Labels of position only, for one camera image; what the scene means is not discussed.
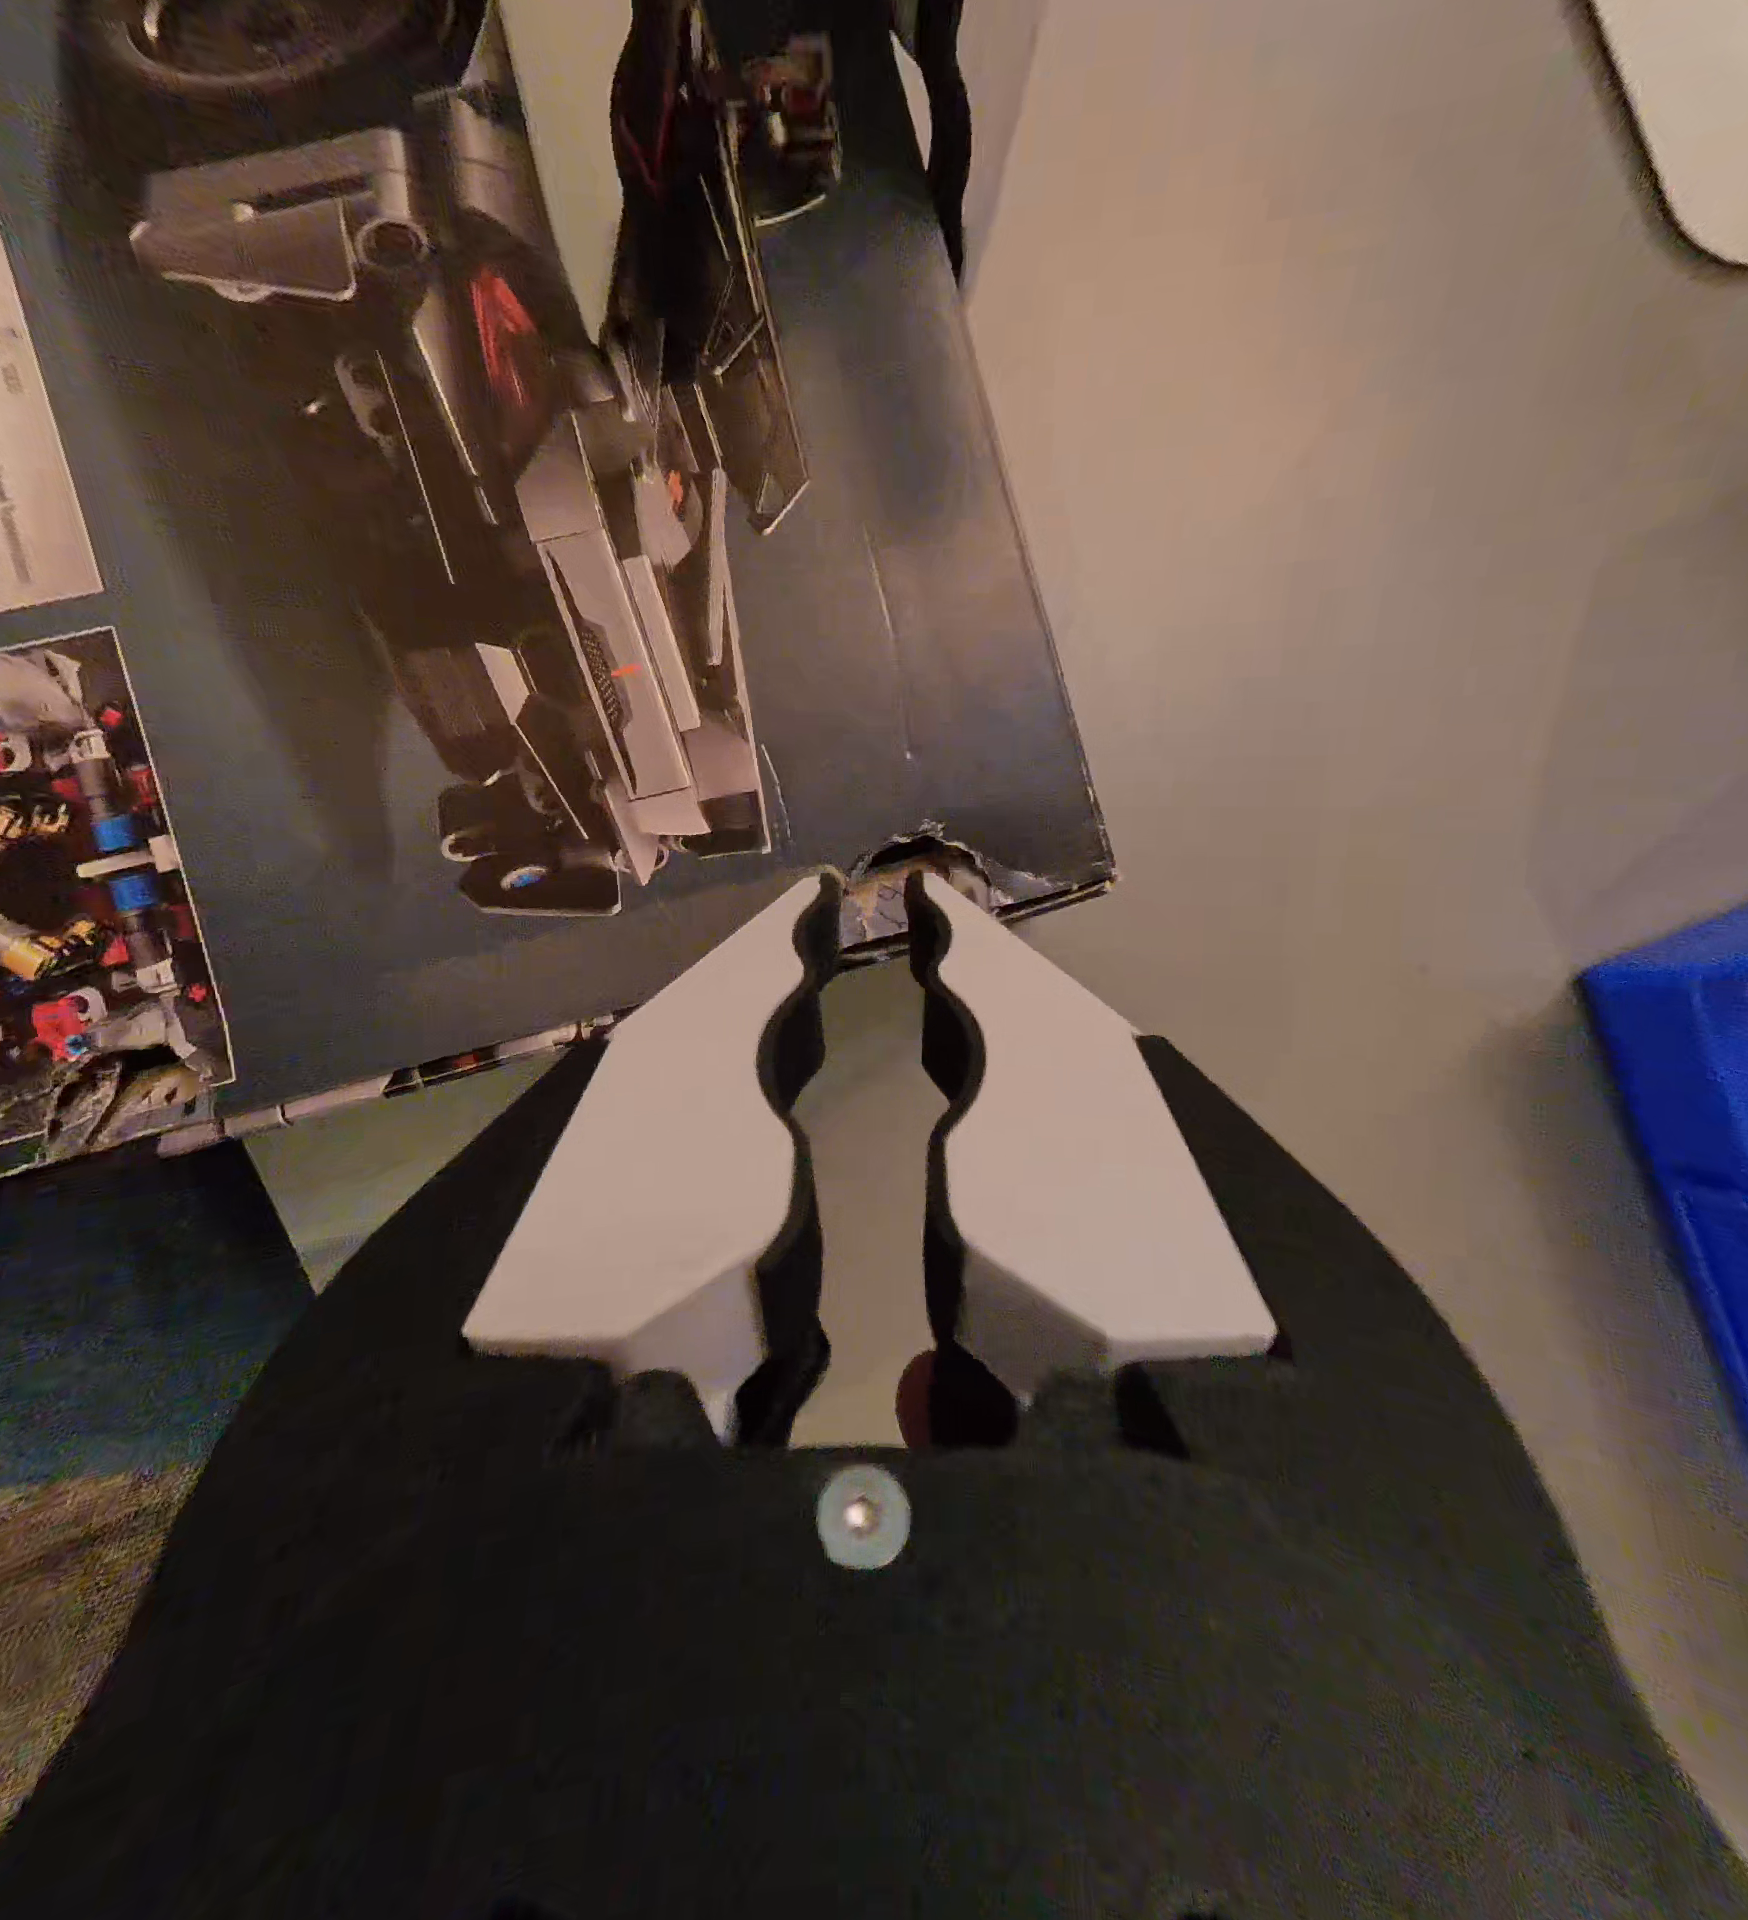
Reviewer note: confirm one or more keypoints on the blue plastic bin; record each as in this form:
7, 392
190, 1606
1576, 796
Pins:
1745, 1171

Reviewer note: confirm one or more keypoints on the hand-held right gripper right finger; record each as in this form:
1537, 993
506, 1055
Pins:
1101, 1171

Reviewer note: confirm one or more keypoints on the white monitor stand base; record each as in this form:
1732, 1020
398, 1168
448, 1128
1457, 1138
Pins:
1745, 120

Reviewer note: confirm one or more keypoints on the dark lego set box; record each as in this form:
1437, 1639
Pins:
288, 375

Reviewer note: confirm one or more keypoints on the person's right hand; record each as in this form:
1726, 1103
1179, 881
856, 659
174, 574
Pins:
931, 1402

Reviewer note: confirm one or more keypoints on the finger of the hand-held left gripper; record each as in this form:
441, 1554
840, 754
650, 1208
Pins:
558, 136
971, 91

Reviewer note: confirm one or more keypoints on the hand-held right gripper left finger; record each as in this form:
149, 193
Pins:
650, 1171

